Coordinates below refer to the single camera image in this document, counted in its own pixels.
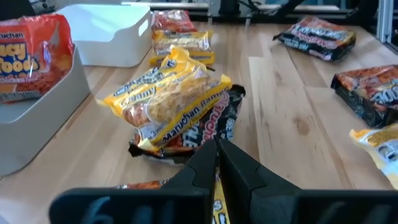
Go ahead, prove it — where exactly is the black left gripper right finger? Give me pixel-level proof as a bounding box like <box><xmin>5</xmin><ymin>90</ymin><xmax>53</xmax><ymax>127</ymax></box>
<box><xmin>218</xmin><ymin>138</ymin><xmax>398</xmax><ymax>224</ymax></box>

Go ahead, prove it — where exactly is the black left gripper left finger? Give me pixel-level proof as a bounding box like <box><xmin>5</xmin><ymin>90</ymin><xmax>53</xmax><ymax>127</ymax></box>
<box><xmin>49</xmin><ymin>139</ymin><xmax>218</xmax><ymax>224</ymax></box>

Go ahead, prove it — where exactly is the black Maruchan fire noodle pack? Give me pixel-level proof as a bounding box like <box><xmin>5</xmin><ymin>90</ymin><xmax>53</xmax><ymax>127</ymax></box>
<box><xmin>272</xmin><ymin>16</ymin><xmax>358</xmax><ymax>62</ymax></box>
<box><xmin>330</xmin><ymin>64</ymin><xmax>398</xmax><ymax>129</ymax></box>
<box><xmin>114</xmin><ymin>169</ymin><xmax>231</xmax><ymax>224</ymax></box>
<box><xmin>127</xmin><ymin>84</ymin><xmax>247</xmax><ymax>165</ymax></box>

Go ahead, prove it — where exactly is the yellow Maruchan chicken ramen pack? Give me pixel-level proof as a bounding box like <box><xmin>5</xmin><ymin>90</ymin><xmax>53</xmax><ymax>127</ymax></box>
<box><xmin>149</xmin><ymin>29</ymin><xmax>216</xmax><ymax>67</ymax></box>
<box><xmin>349</xmin><ymin>123</ymin><xmax>398</xmax><ymax>190</ymax></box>
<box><xmin>96</xmin><ymin>45</ymin><xmax>233</xmax><ymax>152</ymax></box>

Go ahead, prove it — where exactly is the orange Maruchan noodle pack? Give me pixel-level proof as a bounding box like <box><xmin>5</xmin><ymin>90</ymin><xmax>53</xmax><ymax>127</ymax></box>
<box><xmin>150</xmin><ymin>9</ymin><xmax>198</xmax><ymax>34</ymax></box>
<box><xmin>0</xmin><ymin>13</ymin><xmax>75</xmax><ymax>104</ymax></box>

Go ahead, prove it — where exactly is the white plastic bin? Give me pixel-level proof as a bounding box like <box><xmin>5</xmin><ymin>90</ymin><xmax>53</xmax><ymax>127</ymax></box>
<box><xmin>0</xmin><ymin>46</ymin><xmax>91</xmax><ymax>179</ymax></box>
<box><xmin>57</xmin><ymin>3</ymin><xmax>153</xmax><ymax>68</ymax></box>

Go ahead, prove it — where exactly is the black rig frame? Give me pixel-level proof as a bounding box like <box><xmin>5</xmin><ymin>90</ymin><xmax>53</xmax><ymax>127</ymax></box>
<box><xmin>121</xmin><ymin>0</ymin><xmax>398</xmax><ymax>24</ymax></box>

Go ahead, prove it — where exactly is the silver aluminium post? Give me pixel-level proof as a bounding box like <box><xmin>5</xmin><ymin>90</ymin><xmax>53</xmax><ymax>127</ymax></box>
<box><xmin>375</xmin><ymin>0</ymin><xmax>394</xmax><ymax>44</ymax></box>

